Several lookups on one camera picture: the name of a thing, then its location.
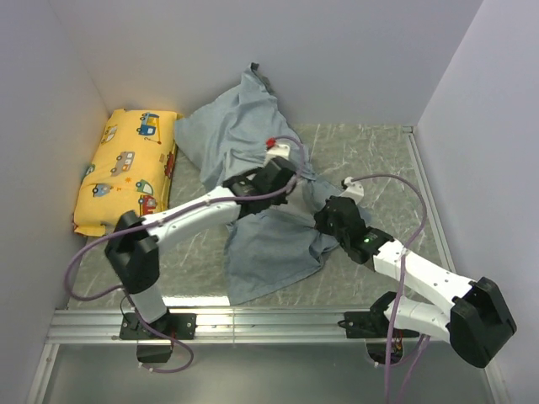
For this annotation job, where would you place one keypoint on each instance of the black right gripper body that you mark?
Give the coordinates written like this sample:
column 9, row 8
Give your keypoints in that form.
column 326, row 225

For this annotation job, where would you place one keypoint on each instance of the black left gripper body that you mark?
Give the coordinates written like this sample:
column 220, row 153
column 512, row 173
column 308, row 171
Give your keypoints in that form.
column 276, row 199

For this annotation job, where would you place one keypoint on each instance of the grey striped pillowcase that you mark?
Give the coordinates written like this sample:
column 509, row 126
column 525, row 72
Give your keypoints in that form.
column 272, row 246

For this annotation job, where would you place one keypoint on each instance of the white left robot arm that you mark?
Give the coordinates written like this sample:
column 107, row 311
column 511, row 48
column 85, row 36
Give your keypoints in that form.
column 135, row 248

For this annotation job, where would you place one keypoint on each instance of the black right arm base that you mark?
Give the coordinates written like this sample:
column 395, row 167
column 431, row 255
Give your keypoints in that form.
column 368, row 326

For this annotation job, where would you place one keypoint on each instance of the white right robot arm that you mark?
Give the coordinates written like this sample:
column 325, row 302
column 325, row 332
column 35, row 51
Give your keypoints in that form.
column 471, row 315

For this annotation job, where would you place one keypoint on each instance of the yellow car-print pillow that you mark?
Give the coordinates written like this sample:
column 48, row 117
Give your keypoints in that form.
column 132, row 169

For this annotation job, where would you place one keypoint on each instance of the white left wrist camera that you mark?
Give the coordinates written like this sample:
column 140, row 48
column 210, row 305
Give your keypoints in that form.
column 275, row 148

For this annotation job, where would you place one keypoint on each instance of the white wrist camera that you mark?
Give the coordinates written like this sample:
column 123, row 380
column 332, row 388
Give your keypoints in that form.
column 352, row 189
column 275, row 148

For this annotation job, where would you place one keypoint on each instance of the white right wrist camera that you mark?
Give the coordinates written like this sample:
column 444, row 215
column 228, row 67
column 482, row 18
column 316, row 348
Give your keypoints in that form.
column 352, row 189

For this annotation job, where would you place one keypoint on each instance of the aluminium mounting rail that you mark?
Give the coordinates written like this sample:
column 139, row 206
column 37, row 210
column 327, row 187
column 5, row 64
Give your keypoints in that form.
column 214, row 325

